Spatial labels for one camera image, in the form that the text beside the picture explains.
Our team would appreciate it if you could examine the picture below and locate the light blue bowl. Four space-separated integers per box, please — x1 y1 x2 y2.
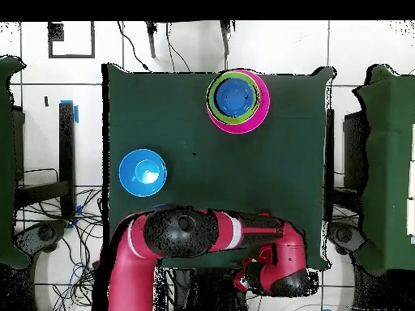
118 148 168 198

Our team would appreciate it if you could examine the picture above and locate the large pink bowl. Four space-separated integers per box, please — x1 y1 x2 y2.
205 68 271 134

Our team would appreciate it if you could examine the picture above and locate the green bowl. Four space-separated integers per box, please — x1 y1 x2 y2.
207 70 261 126

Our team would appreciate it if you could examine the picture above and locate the small dark blue bowl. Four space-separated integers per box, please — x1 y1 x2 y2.
214 77 255 117

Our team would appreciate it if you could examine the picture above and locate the dark green table cloth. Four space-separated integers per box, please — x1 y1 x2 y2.
101 63 335 271
352 63 415 276
0 54 31 270

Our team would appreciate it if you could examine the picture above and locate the black metal stand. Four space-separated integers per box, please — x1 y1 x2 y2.
15 101 76 219

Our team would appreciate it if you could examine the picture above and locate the black stand leg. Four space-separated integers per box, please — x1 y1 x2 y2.
144 21 157 59
219 21 232 57

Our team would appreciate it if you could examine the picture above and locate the bundle of cables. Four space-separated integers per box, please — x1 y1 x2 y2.
15 169 108 311

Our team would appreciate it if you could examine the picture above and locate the black cable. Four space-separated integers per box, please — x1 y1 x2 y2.
117 21 151 72

